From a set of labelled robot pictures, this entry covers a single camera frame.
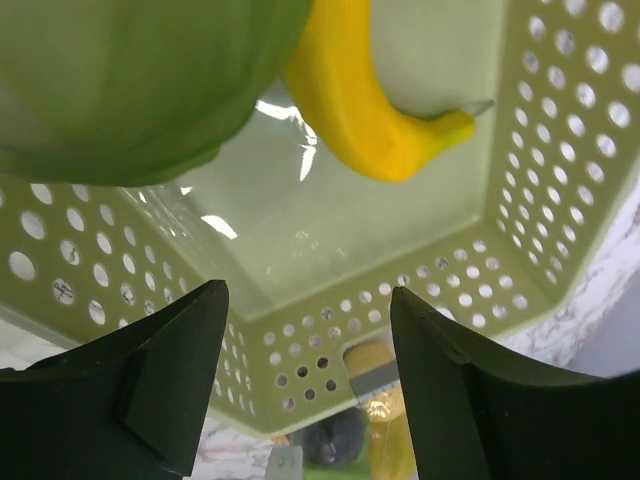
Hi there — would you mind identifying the yellow pear toy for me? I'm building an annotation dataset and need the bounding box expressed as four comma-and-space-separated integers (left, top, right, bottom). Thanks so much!
342, 342, 404, 416

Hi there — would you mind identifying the green leaf toy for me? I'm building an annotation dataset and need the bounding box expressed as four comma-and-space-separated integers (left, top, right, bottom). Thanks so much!
303, 464, 372, 480

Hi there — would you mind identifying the green cabbage toy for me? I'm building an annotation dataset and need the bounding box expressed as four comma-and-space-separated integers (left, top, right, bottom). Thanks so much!
1, 1, 312, 187

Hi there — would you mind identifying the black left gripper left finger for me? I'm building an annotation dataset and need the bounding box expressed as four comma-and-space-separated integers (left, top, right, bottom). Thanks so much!
1, 280, 229, 479

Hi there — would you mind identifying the clear zip top bag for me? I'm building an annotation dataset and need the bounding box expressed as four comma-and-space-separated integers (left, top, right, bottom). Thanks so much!
191, 409, 418, 479

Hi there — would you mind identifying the green perforated plastic basket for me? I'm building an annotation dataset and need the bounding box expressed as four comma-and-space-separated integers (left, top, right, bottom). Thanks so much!
1, 1, 639, 437

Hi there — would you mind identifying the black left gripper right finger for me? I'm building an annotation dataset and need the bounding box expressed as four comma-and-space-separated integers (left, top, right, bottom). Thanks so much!
390, 287, 639, 479

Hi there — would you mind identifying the yellow banana toy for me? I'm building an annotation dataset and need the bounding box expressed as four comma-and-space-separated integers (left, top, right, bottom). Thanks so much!
284, 1, 495, 183

